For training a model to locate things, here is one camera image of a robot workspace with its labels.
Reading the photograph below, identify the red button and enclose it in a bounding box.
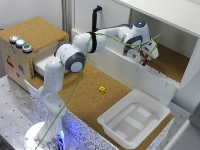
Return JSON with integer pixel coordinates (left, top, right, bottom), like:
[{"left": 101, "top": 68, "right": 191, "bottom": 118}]
[{"left": 9, "top": 34, "right": 20, "bottom": 45}]

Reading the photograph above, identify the blue button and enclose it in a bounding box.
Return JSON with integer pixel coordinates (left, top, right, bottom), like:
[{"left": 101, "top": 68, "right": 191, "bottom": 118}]
[{"left": 15, "top": 38, "right": 27, "bottom": 49}]

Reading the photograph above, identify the wooden drawer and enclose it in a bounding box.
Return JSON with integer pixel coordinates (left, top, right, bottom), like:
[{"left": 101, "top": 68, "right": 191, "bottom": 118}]
[{"left": 32, "top": 53, "right": 70, "bottom": 77}]

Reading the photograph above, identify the white cabinet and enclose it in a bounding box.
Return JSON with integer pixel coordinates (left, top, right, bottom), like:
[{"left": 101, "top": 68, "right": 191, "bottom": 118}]
[{"left": 70, "top": 0, "right": 200, "bottom": 107}]

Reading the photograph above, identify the green button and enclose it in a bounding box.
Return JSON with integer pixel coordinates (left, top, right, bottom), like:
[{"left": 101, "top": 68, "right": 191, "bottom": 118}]
[{"left": 21, "top": 43, "right": 34, "bottom": 54}]

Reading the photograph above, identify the black door handle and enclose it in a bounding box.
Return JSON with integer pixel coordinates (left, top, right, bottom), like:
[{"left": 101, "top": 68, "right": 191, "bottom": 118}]
[{"left": 91, "top": 5, "right": 103, "bottom": 35}]

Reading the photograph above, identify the white plastic box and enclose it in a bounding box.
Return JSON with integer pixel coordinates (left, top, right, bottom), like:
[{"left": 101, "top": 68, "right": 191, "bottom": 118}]
[{"left": 96, "top": 88, "right": 172, "bottom": 150}]

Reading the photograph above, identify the white sliding door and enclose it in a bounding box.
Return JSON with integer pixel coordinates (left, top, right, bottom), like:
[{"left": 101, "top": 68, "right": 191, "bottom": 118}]
[{"left": 73, "top": 0, "right": 132, "bottom": 56}]

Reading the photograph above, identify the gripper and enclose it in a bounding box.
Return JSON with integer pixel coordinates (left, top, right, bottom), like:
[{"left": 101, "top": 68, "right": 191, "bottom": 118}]
[{"left": 125, "top": 39, "right": 160, "bottom": 64}]

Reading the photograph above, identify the wooden drawer box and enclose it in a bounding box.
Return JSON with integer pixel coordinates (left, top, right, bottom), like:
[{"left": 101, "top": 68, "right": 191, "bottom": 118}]
[{"left": 0, "top": 16, "right": 71, "bottom": 92}]

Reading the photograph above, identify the yellow block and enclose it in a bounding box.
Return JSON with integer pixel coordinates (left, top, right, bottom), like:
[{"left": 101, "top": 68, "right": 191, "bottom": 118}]
[{"left": 98, "top": 86, "right": 107, "bottom": 94}]

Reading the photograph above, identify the pink block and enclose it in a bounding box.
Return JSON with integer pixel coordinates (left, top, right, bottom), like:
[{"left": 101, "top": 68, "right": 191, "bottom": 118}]
[{"left": 142, "top": 56, "right": 150, "bottom": 67}]

